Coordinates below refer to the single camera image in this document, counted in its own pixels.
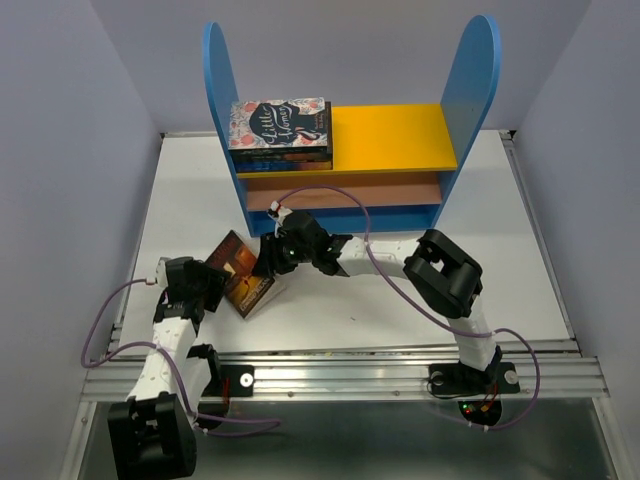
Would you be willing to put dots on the A Tale of Two Cities book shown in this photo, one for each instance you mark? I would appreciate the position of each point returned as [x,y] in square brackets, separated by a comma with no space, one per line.
[296,154]

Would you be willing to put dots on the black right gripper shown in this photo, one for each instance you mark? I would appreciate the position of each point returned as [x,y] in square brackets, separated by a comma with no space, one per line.
[268,263]

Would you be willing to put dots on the aluminium mounting rail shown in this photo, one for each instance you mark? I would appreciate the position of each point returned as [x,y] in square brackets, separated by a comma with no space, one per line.
[556,371]

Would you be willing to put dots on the dark red book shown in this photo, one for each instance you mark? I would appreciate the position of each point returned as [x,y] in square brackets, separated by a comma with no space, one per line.
[246,292]

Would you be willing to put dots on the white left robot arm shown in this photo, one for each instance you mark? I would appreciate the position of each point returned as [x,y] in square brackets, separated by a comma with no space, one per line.
[151,432]

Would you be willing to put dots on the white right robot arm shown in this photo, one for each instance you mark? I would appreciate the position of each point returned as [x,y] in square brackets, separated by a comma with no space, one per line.
[445,276]

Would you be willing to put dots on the Little Women floral book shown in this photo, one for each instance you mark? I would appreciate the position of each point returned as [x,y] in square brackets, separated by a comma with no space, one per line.
[279,124]

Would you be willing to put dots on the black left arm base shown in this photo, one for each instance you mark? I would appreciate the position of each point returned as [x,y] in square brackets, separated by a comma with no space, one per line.
[210,386]

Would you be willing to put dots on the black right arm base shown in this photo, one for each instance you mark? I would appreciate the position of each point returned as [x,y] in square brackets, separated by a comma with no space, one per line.
[477,391]

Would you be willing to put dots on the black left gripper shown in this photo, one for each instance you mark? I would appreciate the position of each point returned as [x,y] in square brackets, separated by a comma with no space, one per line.
[216,279]

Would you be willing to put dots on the Three Days to See book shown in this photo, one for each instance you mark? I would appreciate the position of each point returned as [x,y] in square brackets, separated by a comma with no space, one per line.
[264,165]

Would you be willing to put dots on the blue yellow wooden bookshelf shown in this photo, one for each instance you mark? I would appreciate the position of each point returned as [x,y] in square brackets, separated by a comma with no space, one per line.
[401,161]

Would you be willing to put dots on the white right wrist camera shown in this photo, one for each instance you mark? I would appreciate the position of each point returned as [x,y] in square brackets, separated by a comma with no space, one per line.
[278,213]

